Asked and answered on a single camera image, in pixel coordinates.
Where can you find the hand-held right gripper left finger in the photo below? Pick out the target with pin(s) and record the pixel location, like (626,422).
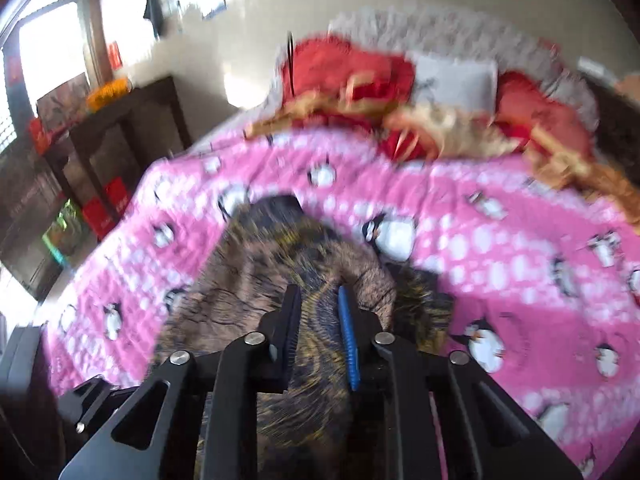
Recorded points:
(287,325)

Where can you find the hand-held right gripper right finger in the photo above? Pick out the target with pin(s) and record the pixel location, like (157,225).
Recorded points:
(347,330)

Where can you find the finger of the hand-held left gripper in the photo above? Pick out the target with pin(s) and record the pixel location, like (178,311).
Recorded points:
(87,402)

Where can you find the brown navy floral patterned garment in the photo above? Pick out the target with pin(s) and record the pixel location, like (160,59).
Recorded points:
(260,280)

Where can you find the pink penguin print blanket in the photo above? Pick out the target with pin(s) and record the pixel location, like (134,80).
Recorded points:
(500,260)

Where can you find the green glass tank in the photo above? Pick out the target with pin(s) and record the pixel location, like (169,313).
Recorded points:
(62,230)

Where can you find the red box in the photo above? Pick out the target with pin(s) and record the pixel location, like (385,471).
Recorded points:
(107,210)

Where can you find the red and gold blanket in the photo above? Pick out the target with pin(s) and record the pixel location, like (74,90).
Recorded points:
(450,130)

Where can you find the dark wooden cabinet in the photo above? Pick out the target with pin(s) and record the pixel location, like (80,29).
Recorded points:
(140,125)

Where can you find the red ruffled pillow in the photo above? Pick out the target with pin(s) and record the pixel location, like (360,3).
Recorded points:
(325,65)
(540,110)

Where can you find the white pillow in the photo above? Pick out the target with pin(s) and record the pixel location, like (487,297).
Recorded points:
(450,80)

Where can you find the yellow flowers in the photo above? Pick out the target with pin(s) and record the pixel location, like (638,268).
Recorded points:
(107,94)

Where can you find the framed picture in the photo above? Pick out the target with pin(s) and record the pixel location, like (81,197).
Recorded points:
(62,100)

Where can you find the dark hanging cloth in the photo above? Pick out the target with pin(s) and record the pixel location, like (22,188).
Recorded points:
(151,7)

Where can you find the window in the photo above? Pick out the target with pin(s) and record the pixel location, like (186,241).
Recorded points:
(50,50)

